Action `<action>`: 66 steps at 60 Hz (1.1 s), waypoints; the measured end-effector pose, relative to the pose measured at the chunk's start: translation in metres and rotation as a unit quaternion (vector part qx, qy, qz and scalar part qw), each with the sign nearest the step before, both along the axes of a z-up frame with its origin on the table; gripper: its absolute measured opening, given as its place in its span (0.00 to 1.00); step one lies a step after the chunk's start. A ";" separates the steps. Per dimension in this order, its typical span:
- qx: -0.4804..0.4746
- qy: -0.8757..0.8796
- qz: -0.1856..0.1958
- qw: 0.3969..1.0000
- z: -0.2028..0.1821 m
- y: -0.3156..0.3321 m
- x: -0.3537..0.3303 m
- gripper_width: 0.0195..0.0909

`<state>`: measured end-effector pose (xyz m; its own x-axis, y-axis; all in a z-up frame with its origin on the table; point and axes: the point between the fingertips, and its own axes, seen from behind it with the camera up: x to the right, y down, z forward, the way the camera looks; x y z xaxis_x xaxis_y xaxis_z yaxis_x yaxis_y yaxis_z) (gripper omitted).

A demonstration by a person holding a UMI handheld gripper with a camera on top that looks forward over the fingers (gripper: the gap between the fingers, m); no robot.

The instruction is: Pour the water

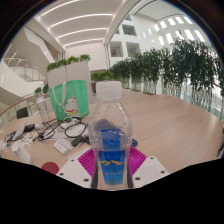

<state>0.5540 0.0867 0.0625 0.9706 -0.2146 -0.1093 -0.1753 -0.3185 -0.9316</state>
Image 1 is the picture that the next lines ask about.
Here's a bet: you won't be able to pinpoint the green cat-print tote bag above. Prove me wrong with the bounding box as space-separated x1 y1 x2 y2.
48 79 90 121

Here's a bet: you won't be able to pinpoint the flat black device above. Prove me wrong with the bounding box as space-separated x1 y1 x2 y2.
23 123 36 132

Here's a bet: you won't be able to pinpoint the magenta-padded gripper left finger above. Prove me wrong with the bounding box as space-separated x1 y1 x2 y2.
56 147 99 190

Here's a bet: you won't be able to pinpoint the white printed mug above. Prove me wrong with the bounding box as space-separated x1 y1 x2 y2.
11 139 32 165

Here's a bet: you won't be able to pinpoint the row of tall green plants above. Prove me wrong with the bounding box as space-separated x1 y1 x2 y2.
109 38 224 121

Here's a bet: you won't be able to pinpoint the tangled black cables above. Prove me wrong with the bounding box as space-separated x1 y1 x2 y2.
38 116 91 148

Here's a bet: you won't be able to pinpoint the potted green plant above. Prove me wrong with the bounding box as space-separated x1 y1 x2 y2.
33 83 50 99

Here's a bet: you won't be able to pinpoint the flat round red coaster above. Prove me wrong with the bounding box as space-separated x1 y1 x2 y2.
40 161 60 175

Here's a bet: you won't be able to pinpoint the white cabinet with plants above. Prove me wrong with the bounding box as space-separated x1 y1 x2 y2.
45 54 94 104

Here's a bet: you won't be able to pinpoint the colourful sticker sheet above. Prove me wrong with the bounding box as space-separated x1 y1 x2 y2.
23 131 41 143

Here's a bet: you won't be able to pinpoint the clear blue-labelled water bottle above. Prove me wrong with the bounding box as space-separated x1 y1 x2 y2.
87 80 134 192

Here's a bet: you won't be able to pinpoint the white shelf unit with plants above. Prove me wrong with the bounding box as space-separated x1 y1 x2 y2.
90 69 114 94

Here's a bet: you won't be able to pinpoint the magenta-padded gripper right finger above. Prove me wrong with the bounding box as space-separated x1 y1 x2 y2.
126 146 170 190

